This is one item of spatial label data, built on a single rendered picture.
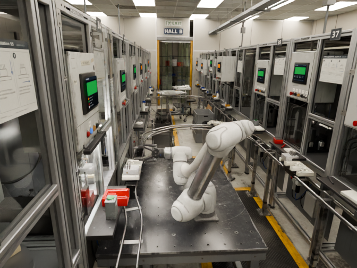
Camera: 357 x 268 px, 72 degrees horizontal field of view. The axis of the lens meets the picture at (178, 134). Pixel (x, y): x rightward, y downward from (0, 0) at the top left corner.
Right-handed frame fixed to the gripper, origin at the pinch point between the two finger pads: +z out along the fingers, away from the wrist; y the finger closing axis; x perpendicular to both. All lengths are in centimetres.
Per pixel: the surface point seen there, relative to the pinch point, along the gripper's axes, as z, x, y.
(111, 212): 10, 51, -16
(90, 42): 22, 23, 76
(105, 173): 26.9, -10.8, -21.4
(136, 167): 3.1, -17.5, -19.7
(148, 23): 31, -827, 196
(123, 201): 5.6, 37.0, -17.8
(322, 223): -142, 20, -52
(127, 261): 3, 51, -51
